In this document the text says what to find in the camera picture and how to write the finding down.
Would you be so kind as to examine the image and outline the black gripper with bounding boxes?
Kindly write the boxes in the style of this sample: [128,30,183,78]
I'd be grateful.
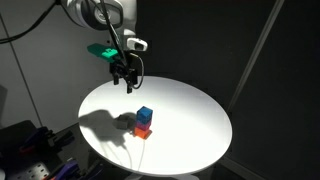
[109,53,138,94]

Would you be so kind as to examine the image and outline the grey building block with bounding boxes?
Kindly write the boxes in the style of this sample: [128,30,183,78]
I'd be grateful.
[116,115,130,130]

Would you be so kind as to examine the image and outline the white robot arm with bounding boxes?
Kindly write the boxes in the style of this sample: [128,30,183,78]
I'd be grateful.
[59,0,148,94]

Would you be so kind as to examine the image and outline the blue building block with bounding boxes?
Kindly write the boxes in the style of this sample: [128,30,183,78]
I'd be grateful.
[136,106,153,124]

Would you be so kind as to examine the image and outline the magenta building block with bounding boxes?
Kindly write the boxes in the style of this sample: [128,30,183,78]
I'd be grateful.
[136,121,152,131]

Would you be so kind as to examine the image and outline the orange building block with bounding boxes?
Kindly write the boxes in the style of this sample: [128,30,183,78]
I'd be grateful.
[134,127,151,139]

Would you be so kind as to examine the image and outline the round white table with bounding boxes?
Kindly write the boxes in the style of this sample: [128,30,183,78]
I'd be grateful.
[78,76,232,180]

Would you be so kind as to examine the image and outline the purple clamp upper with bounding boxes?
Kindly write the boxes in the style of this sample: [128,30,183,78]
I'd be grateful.
[19,127,49,153]

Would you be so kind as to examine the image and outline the purple clamp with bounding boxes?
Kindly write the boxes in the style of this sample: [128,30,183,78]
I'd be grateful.
[50,160,79,180]
[19,127,49,153]

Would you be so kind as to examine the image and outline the purple clamp lower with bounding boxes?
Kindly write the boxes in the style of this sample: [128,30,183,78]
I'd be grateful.
[50,160,79,180]

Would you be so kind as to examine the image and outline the perforated metal plate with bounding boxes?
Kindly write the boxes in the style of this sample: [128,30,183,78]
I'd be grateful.
[17,163,49,180]

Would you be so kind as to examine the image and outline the grey diagonal pole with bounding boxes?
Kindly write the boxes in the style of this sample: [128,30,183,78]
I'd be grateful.
[227,0,285,112]

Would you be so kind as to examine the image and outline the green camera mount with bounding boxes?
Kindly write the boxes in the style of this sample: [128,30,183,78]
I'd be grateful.
[87,43,118,63]

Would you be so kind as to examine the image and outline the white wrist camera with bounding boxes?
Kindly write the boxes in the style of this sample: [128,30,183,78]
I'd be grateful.
[127,37,148,51]

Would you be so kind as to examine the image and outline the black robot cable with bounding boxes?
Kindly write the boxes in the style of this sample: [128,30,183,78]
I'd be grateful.
[0,0,145,90]

